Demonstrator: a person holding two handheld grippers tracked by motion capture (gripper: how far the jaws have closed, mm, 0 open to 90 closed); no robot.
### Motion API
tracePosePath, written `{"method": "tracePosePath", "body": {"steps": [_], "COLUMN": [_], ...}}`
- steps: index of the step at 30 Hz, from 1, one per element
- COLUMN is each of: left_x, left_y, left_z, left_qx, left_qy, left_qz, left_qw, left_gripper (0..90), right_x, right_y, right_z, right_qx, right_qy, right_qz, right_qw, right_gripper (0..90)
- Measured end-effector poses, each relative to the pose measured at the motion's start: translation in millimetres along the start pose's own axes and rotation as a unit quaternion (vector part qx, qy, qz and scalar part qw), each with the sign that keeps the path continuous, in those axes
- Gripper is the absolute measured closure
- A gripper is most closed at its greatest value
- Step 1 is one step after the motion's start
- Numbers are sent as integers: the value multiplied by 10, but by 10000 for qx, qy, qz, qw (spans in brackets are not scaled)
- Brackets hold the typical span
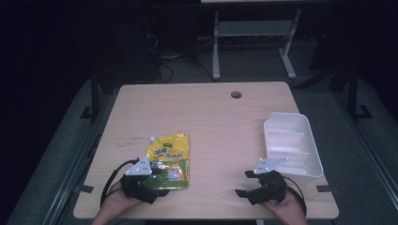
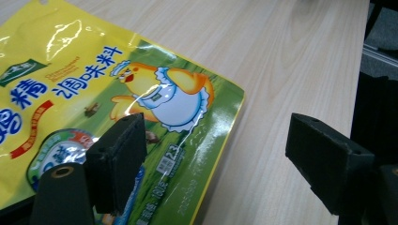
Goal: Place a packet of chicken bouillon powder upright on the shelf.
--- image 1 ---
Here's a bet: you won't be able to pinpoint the white metal frame stand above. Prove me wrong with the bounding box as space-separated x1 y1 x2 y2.
211 8 303 82

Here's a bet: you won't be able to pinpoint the person's left hand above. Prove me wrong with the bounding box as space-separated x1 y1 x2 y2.
102 181 145 218

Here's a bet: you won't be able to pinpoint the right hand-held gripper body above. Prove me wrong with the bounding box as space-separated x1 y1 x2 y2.
248 157 291 206

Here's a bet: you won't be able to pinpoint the black floor cables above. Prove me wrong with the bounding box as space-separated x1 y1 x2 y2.
146 32 217 84

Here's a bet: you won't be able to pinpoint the white plastic divided container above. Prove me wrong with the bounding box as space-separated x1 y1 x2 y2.
263 112 325 179

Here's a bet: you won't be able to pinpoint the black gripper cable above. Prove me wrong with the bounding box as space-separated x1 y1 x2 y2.
99 158 141 208
282 175 308 218

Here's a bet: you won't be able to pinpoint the black metal stand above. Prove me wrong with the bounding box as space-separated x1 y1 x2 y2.
79 70 101 123
346 64 374 122

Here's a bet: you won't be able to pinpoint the yellow spouted pouch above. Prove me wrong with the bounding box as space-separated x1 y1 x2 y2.
145 133 191 191

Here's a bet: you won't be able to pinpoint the person's right hand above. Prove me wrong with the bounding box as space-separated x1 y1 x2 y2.
262 189 308 220

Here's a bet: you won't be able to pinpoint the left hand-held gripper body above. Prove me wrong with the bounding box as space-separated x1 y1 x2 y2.
120 157 158 205

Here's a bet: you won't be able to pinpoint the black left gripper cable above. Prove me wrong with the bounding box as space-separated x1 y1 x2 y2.
99 158 141 208

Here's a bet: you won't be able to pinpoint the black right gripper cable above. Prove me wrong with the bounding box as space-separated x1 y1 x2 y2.
282 175 308 218

